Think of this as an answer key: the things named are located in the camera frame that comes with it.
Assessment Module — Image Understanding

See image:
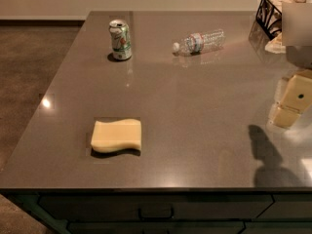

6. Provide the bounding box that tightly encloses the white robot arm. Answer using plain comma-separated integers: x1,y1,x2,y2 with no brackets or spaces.
269,3,312,129

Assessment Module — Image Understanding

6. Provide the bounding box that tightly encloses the dark cabinet drawer with handle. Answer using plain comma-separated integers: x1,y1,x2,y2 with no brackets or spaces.
39,194,273,222

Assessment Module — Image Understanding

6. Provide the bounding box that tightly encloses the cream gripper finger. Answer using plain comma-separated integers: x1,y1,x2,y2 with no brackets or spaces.
270,69,312,128

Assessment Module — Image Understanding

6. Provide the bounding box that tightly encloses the dark right cabinet drawer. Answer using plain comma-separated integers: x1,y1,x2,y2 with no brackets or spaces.
258,194,312,221

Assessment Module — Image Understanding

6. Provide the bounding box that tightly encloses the green 7up soda can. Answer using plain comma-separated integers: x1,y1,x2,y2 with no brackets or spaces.
109,19,132,60

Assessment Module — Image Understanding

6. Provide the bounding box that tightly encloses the clear plastic water bottle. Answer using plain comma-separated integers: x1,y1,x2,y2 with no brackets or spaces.
173,29,225,57

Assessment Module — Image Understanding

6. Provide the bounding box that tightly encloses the black wire napkin basket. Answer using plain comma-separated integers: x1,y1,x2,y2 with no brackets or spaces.
255,0,306,40

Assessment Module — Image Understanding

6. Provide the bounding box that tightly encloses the yellow sponge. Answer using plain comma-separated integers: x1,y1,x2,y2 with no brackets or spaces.
91,119,141,153

